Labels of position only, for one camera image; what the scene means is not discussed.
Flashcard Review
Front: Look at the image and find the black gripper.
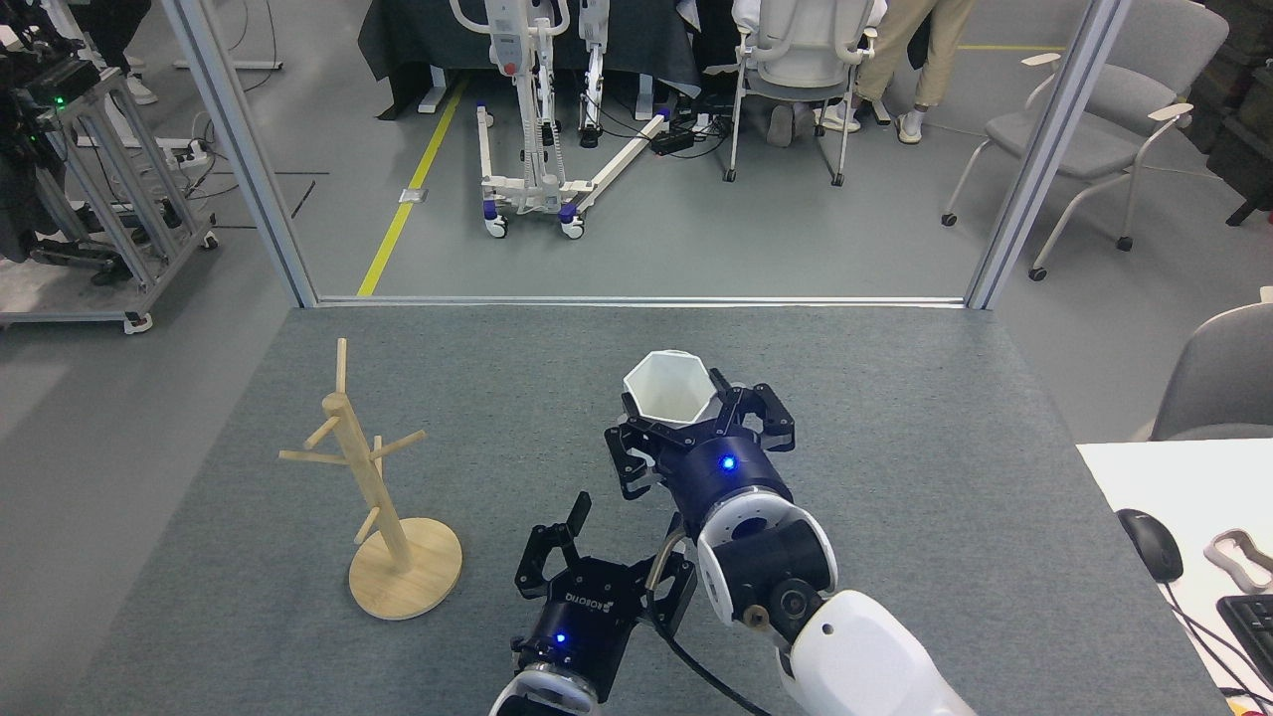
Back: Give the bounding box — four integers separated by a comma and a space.
603, 368, 798, 520
510, 492, 698, 699

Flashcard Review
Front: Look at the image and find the white faceted cup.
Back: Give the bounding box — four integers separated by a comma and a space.
622, 349, 716, 430

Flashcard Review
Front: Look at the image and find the wooden cup rack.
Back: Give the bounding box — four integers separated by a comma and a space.
278, 338, 464, 622

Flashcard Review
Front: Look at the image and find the white stand on wheels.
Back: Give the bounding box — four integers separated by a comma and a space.
447, 0, 678, 241

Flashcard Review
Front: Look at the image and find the seated person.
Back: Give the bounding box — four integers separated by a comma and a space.
732, 0, 888, 149

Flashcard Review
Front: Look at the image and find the white office chair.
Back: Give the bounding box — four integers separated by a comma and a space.
722, 0, 882, 189

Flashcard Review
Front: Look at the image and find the white desk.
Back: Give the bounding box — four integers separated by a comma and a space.
1076, 438, 1273, 716

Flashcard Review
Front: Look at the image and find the standing person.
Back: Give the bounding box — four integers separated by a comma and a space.
853, 0, 982, 146

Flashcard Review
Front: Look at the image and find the black computer mouse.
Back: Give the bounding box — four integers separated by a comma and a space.
1115, 507, 1185, 585

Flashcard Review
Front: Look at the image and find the grey chair with armrests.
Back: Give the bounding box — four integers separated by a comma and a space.
939, 0, 1232, 283

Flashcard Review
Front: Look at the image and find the table with black cloth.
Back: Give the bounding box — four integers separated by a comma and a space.
357, 0, 703, 121

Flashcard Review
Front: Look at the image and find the grey chair backrest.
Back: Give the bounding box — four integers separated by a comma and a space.
1133, 287, 1273, 443

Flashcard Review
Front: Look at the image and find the white curved plastic object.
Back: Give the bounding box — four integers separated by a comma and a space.
1202, 528, 1273, 596

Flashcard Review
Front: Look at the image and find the black keyboard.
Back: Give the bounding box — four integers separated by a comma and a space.
1214, 593, 1273, 689

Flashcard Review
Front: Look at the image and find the white power strip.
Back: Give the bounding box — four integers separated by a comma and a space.
147, 138, 213, 169

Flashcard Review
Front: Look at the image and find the person beside cart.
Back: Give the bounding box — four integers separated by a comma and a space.
58, 0, 161, 106

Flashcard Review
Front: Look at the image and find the silver table edge rail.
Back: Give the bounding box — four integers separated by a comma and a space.
315, 294, 969, 309

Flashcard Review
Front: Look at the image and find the silver aluminium post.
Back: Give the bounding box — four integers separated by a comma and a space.
964, 0, 1136, 312
159, 0, 320, 310

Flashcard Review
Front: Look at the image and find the black mouse cable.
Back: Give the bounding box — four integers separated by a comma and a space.
1161, 579, 1273, 703

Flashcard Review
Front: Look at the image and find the aluminium frame cart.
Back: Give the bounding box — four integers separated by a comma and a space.
0, 28, 221, 335

